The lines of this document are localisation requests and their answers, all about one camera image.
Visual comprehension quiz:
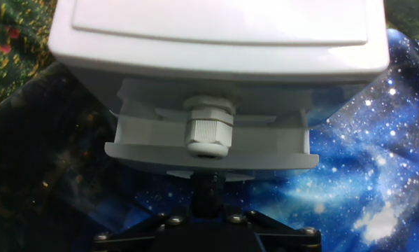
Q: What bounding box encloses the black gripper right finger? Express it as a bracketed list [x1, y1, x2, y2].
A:
[223, 206, 321, 252]

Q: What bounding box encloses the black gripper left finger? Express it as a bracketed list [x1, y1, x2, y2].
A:
[92, 208, 195, 252]

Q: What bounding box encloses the black drawer knob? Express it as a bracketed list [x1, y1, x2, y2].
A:
[190, 171, 227, 218]

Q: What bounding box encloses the white cable gland knob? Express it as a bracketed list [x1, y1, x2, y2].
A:
[183, 94, 237, 160]

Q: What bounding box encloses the galaxy and forest print cloth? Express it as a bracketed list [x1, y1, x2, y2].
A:
[0, 0, 419, 252]

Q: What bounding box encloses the white plastic drawer cabinet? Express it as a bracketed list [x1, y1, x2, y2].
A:
[48, 0, 390, 129]

